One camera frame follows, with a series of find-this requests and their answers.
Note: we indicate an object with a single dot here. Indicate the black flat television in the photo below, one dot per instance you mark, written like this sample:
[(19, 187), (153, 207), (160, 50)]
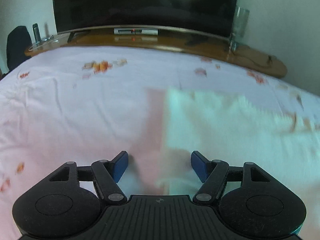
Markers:
[(207, 16)]

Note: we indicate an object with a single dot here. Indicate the wooden tv shelf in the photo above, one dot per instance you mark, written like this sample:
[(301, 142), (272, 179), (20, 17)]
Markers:
[(174, 41)]

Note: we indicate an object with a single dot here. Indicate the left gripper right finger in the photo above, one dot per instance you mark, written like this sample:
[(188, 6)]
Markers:
[(222, 183)]

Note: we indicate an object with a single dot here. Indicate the pink floral bed sheet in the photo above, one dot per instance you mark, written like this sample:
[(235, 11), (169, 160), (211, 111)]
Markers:
[(85, 104)]

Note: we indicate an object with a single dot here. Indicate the silver set-top box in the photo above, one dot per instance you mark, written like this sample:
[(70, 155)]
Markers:
[(136, 31)]

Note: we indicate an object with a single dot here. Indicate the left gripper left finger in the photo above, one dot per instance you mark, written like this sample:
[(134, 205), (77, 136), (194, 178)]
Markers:
[(93, 184)]

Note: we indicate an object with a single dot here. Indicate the white knitted sweater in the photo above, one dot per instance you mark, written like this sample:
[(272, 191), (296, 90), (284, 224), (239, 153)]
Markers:
[(230, 128)]

